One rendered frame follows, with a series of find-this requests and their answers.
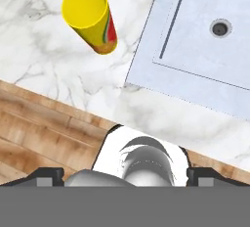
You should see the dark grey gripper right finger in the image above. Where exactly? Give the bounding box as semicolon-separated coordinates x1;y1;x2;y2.
186;166;250;188

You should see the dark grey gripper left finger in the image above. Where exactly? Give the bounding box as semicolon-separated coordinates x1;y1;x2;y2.
0;166;65;188

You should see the pale grey sink basin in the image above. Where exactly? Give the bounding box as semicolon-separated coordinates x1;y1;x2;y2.
124;0;250;123

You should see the yellow cup with red print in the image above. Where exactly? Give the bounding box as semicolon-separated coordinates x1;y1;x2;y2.
61;0;119;56

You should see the white and grey round object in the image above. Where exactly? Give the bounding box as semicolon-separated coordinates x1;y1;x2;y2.
64;123;191;188

